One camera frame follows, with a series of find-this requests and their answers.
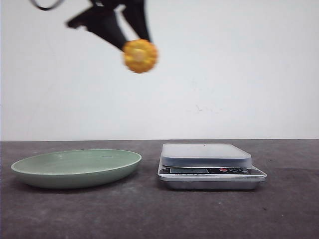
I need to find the green shallow plate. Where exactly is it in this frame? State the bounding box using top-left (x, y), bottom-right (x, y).
top-left (11, 149), bottom-right (142, 189)

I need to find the yellow corn cob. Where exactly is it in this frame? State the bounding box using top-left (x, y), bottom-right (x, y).
top-left (122, 39), bottom-right (159, 74)

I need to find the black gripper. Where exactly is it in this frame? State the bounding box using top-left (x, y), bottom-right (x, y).
top-left (66, 0), bottom-right (152, 51)

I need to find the silver digital kitchen scale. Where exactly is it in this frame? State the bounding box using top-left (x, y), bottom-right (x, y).
top-left (158, 143), bottom-right (267, 190)

